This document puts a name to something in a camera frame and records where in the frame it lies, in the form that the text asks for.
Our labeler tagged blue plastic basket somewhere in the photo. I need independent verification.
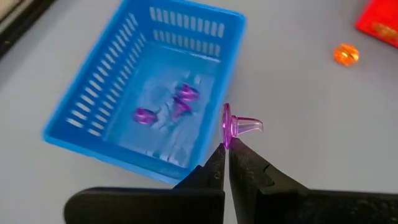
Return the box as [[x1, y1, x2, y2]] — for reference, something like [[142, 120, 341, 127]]
[[42, 0, 248, 185]]

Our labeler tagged black table frame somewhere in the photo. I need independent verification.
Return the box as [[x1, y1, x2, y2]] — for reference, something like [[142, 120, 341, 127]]
[[0, 0, 57, 60]]

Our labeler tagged translucent purple witch hat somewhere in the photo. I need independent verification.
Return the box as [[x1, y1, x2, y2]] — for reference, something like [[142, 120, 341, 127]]
[[132, 107, 159, 126], [170, 96, 193, 121], [174, 82, 200, 102], [221, 102, 264, 150]]

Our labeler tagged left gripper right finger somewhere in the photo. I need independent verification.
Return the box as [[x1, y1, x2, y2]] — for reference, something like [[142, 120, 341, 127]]
[[229, 138, 398, 224]]

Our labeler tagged red plastic basket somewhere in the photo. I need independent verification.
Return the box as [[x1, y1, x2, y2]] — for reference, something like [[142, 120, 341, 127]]
[[354, 0, 398, 49]]

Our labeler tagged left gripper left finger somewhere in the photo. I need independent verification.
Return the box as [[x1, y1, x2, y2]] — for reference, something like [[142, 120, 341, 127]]
[[63, 142, 226, 224]]

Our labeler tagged translucent orange pumpkin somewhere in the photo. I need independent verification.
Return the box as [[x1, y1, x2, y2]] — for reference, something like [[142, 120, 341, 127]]
[[333, 43, 361, 67]]

